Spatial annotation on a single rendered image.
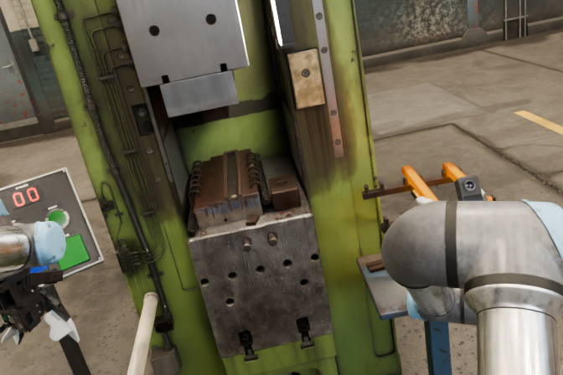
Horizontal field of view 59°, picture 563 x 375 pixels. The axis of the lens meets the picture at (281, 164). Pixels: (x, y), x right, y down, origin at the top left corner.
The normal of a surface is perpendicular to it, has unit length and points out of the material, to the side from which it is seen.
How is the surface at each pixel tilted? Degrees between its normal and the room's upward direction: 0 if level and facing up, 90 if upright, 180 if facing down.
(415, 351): 0
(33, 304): 90
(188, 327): 90
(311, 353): 90
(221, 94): 90
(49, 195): 60
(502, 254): 34
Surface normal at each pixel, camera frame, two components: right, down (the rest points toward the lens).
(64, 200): 0.36, -0.26
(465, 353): -0.18, -0.91
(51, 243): 0.98, -0.16
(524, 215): -0.28, -0.75
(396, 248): -0.92, 0.04
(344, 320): 0.11, 0.35
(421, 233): -0.66, -0.36
